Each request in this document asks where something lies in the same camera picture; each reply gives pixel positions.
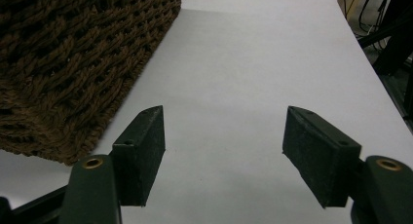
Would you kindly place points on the black metal stand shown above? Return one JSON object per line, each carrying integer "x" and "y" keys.
{"x": 391, "y": 39}

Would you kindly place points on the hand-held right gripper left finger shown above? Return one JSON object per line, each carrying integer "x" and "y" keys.
{"x": 136, "y": 159}

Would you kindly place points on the brown woven basket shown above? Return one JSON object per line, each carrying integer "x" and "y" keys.
{"x": 69, "y": 61}

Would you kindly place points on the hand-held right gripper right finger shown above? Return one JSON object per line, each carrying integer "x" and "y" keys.
{"x": 324, "y": 156}

